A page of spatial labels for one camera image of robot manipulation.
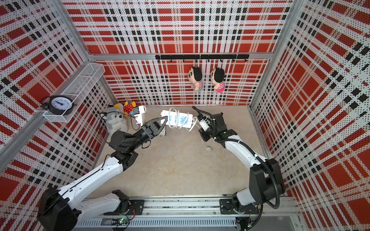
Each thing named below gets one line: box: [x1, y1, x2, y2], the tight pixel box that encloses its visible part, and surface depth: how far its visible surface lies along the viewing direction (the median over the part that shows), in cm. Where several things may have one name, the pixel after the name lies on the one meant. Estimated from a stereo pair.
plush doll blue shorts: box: [187, 66, 204, 92], surface depth 95 cm
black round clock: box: [40, 95, 78, 116], surface depth 65 cm
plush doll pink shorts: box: [210, 67, 225, 93], surface depth 97 cm
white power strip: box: [160, 110, 195, 129], surface depth 58 cm
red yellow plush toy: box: [123, 101, 137, 117], surface depth 117 cm
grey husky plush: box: [105, 103, 129, 135], surface depth 96 cm
